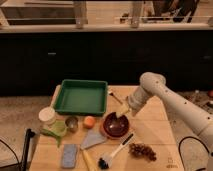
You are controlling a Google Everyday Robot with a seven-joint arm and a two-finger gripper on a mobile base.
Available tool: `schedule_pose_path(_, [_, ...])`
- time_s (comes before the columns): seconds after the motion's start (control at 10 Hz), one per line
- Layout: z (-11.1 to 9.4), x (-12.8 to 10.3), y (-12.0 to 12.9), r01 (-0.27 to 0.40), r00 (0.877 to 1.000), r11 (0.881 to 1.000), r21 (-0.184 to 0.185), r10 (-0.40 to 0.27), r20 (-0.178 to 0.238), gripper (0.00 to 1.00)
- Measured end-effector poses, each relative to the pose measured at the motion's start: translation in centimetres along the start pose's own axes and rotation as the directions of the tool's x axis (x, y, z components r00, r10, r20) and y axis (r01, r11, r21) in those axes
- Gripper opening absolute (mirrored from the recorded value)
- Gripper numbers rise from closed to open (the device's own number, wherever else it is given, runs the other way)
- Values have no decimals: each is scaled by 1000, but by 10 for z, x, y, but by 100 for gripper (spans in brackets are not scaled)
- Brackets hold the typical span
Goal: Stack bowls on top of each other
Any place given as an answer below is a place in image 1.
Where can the small metal cup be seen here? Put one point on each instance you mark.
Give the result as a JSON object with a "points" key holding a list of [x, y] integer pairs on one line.
{"points": [[72, 124]]}

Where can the dark red bowl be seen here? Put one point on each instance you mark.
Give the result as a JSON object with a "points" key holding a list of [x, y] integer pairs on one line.
{"points": [[115, 126]]}

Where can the black stand left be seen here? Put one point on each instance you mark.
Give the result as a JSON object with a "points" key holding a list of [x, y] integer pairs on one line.
{"points": [[22, 163]]}

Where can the green plastic tray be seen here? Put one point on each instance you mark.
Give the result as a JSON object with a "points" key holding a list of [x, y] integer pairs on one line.
{"points": [[82, 97]]}

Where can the orange fruit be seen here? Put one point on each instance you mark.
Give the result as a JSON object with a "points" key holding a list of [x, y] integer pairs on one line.
{"points": [[89, 122]]}

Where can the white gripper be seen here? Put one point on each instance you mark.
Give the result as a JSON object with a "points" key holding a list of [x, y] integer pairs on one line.
{"points": [[136, 101]]}

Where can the blue sponge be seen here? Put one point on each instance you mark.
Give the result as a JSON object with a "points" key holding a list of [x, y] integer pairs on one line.
{"points": [[69, 156]]}

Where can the brown grape bunch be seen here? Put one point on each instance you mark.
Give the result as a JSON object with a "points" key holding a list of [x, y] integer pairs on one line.
{"points": [[140, 150]]}

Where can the yellow banana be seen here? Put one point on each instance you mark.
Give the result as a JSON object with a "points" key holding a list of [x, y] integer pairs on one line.
{"points": [[89, 161]]}

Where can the metal spoon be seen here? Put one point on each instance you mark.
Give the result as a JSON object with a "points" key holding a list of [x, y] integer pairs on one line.
{"points": [[114, 96]]}

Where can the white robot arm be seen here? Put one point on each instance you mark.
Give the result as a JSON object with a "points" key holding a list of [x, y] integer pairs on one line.
{"points": [[153, 84]]}

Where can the white lidded jar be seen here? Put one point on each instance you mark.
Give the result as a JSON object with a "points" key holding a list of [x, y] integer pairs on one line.
{"points": [[47, 115]]}

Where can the grey cloth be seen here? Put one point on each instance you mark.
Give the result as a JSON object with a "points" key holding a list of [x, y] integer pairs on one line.
{"points": [[92, 138]]}

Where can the green plastic cup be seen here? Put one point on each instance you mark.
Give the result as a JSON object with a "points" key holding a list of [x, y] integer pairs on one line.
{"points": [[57, 130]]}

